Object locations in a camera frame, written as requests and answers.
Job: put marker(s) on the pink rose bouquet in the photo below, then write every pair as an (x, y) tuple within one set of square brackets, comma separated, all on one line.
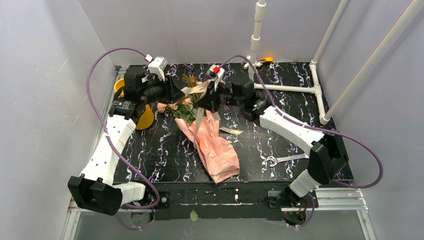
[(184, 108)]

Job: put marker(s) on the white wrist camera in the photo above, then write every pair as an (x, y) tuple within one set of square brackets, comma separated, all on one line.
[(156, 66), (215, 73)]

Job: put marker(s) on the pink wrapping paper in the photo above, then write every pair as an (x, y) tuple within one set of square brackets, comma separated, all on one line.
[(217, 155)]

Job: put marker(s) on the silver open-end wrench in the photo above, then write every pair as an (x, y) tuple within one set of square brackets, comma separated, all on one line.
[(274, 161)]

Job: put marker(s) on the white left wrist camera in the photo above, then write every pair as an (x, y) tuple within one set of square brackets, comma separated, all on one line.
[(156, 66)]

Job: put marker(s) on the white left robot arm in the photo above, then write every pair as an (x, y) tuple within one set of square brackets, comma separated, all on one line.
[(93, 189)]

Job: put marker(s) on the white PVC pipe frame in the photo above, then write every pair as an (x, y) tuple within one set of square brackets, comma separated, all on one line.
[(345, 40)]

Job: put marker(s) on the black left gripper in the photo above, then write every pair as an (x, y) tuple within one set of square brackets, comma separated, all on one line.
[(168, 90)]

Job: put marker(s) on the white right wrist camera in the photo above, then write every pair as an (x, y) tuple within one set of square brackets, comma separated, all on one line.
[(215, 73)]

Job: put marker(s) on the green fallen leaf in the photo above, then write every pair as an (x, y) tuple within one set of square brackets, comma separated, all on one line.
[(194, 216)]

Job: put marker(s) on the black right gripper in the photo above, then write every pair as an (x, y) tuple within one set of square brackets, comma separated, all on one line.
[(213, 99)]

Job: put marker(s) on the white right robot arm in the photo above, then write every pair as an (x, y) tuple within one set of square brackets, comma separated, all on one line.
[(326, 152)]

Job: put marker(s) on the orange round object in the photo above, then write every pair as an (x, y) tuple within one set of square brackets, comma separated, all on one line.
[(268, 60)]

